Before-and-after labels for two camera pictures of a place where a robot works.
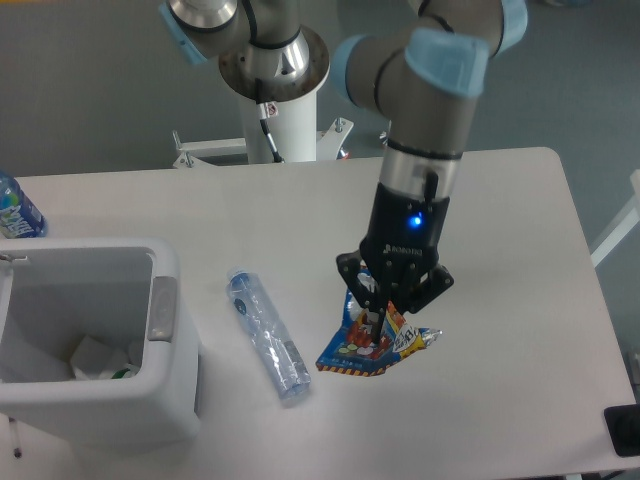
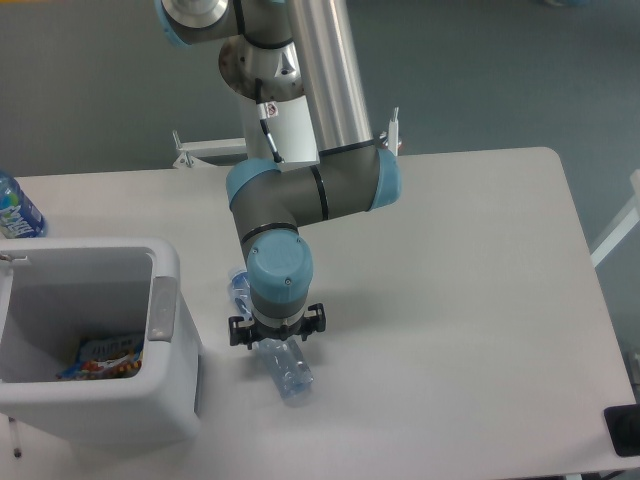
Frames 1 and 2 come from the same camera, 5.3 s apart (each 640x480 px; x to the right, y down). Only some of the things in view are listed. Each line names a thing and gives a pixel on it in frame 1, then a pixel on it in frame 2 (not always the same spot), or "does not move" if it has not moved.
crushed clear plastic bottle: x=278 y=352 does not move
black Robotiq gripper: x=396 y=263 to x=283 y=332
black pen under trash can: x=18 y=451 does not move
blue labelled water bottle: x=19 y=215 does not move
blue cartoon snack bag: x=353 y=348 to x=106 y=357
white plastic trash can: x=54 y=292 does not move
